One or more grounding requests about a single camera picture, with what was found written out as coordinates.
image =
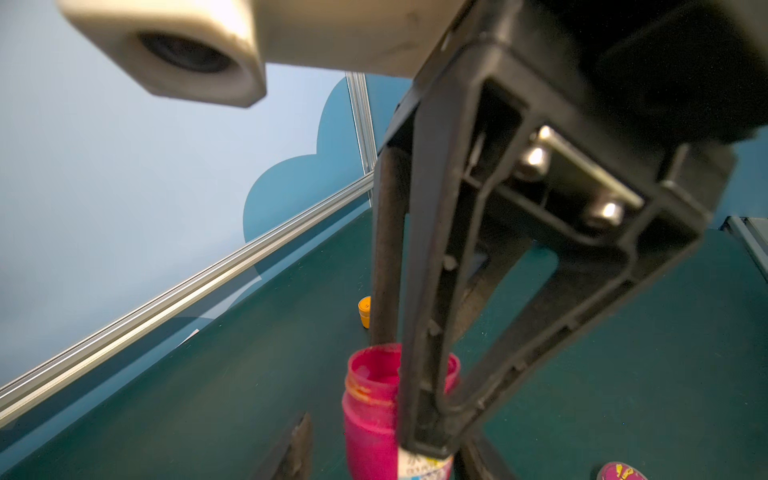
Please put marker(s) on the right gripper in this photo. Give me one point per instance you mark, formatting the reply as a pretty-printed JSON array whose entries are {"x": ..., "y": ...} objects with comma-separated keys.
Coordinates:
[{"x": 678, "y": 81}]

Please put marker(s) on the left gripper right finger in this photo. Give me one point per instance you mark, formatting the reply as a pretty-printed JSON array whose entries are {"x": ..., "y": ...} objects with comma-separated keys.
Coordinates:
[{"x": 478, "y": 459}]

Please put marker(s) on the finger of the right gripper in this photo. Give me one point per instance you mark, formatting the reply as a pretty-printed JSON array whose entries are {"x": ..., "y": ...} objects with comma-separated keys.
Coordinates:
[
  {"x": 493, "y": 179},
  {"x": 392, "y": 180}
]

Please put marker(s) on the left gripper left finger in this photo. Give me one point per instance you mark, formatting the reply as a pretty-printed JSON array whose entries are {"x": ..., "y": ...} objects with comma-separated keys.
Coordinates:
[{"x": 291, "y": 457}]

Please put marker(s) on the magenta paint jar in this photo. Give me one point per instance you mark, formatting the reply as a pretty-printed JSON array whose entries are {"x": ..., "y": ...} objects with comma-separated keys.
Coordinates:
[{"x": 370, "y": 410}]

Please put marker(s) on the orange paint jar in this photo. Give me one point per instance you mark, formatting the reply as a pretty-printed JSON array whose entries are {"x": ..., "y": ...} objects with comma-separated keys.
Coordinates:
[{"x": 364, "y": 310}]

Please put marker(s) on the magenta jar lid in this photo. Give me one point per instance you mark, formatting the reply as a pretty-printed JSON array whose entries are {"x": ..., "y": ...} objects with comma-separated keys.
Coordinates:
[{"x": 619, "y": 471}]

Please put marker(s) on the right aluminium frame post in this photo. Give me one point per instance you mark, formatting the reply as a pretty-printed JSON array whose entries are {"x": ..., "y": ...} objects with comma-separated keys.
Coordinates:
[{"x": 362, "y": 119}]

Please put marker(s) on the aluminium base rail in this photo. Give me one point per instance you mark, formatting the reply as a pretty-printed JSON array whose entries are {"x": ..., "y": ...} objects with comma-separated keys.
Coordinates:
[{"x": 752, "y": 233}]

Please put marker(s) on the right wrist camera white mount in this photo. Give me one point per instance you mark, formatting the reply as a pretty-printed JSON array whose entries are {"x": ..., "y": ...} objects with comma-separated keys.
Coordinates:
[{"x": 217, "y": 51}]

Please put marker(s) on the horizontal aluminium frame bar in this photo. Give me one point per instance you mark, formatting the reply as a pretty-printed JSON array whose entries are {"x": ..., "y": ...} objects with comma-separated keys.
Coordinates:
[{"x": 26, "y": 392}]

